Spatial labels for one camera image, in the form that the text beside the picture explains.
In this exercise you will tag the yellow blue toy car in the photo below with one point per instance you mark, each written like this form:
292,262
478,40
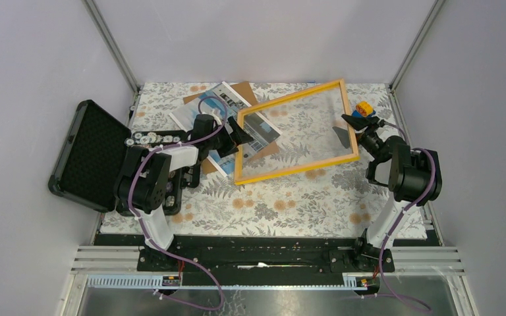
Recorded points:
363,110

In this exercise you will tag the aluminium corner post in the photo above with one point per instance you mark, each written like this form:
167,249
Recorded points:
111,44
416,44

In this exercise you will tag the floral patterned table mat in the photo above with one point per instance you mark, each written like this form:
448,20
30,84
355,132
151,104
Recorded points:
332,202

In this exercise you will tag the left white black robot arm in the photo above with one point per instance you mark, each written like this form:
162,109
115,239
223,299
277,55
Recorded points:
151,181

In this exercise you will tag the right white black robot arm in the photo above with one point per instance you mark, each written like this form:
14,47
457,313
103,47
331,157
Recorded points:
411,175

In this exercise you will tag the printed building photo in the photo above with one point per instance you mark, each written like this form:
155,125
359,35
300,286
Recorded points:
220,100

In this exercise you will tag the yellow wooden picture frame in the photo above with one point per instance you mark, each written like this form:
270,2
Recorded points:
307,140

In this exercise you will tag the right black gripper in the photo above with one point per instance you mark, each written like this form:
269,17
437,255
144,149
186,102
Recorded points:
360,123

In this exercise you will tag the right aluminium corner post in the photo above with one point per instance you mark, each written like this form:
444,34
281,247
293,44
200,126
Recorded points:
416,44

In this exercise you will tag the left aluminium corner post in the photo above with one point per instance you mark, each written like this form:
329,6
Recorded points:
111,44

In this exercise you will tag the brown cardboard backing board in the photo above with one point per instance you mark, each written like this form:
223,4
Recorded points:
244,89

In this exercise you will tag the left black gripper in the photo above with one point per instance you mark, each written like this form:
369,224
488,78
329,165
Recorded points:
238,135

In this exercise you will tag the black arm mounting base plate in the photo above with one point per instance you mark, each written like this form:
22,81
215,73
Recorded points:
256,261

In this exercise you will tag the aluminium rail front frame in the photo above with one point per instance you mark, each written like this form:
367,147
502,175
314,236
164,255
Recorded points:
116,266

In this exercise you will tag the black poker chip case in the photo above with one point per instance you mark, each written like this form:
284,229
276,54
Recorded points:
91,159

